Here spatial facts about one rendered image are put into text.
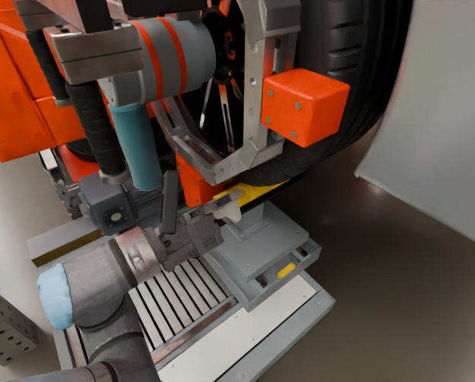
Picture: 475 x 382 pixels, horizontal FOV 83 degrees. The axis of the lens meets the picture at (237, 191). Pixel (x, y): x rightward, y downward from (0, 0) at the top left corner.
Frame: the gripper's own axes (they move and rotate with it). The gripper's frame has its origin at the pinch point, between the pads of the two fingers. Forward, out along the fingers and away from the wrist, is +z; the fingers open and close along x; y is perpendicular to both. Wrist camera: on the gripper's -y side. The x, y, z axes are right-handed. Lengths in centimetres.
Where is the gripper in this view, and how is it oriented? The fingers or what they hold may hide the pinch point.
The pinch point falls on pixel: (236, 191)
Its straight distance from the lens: 56.5
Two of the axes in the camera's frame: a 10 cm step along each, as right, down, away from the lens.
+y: 4.3, 9.0, 0.5
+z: 8.0, -4.0, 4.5
